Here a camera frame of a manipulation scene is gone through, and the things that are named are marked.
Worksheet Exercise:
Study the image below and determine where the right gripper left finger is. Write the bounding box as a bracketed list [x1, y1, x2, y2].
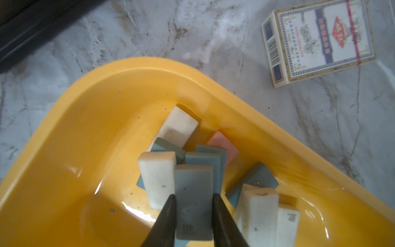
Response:
[141, 194, 177, 247]

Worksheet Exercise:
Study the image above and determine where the grey eraser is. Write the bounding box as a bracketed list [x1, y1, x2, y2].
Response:
[174, 164, 214, 241]

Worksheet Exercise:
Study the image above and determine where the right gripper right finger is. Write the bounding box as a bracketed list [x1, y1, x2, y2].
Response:
[212, 193, 249, 247]

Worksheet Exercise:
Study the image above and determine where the playing card box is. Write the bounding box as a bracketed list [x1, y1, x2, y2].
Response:
[261, 1, 376, 88]

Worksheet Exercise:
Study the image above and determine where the yellow storage box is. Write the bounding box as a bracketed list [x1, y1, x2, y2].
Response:
[1, 57, 395, 247]

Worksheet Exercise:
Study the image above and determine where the teal eraser low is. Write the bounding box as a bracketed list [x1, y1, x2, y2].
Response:
[185, 152, 222, 194]

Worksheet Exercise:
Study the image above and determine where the pink eraser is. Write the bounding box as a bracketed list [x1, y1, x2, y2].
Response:
[206, 131, 239, 166]

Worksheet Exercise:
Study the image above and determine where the black flat case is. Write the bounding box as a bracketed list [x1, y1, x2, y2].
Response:
[1, 0, 103, 73]

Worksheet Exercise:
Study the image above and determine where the white eraser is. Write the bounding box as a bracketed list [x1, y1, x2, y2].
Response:
[276, 204, 300, 247]
[234, 184, 279, 247]
[147, 106, 199, 151]
[137, 151, 177, 210]

